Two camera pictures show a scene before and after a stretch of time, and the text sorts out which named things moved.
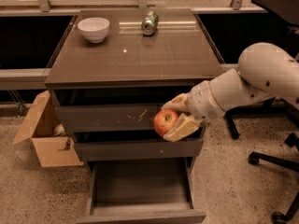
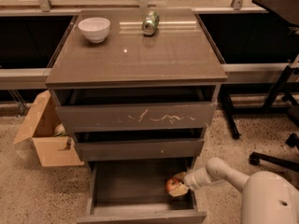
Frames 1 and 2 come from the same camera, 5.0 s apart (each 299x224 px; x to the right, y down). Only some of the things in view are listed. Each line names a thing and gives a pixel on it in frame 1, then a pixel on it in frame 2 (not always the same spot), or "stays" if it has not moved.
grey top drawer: x=108 y=119 stays
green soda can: x=149 y=22 stays
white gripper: x=202 y=99 -> x=192 y=180
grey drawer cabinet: x=112 y=70 stays
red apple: x=164 y=120 -> x=172 y=185
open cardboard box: x=43 y=124 stays
